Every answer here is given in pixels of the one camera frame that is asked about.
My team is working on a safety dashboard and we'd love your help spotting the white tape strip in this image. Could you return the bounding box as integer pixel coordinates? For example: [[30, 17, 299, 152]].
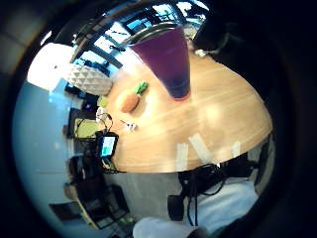
[[231, 141, 242, 159], [187, 133, 215, 165], [174, 142, 189, 173]]

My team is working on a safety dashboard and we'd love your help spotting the black box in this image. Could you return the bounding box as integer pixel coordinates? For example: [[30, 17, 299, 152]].
[[166, 194, 186, 222]]

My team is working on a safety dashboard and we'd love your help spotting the black office chair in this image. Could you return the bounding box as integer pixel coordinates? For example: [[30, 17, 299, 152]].
[[63, 157, 133, 230]]

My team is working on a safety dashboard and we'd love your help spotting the black device cable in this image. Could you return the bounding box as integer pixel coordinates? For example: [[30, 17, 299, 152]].
[[95, 112, 115, 134]]

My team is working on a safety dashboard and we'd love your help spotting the the person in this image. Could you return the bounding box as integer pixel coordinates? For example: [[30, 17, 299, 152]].
[[132, 152, 269, 238]]

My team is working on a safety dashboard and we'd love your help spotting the small white clip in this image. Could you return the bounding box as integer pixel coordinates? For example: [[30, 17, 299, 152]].
[[120, 119, 139, 132]]

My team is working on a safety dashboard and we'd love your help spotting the yellow-green seat chair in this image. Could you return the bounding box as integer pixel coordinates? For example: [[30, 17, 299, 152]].
[[66, 108, 101, 141]]

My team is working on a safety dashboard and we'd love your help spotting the black device with lit screen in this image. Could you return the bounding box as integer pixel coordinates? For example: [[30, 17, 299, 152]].
[[95, 131, 120, 160]]

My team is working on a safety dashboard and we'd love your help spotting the black cable bundle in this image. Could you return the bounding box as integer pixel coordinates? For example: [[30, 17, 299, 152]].
[[178, 163, 232, 228]]

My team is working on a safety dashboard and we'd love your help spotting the purple tapered tumbler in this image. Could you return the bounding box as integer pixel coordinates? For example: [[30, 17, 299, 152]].
[[127, 22, 193, 101]]

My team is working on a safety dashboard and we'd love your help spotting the orange toy carrot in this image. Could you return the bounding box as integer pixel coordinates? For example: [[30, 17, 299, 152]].
[[120, 81, 150, 114]]

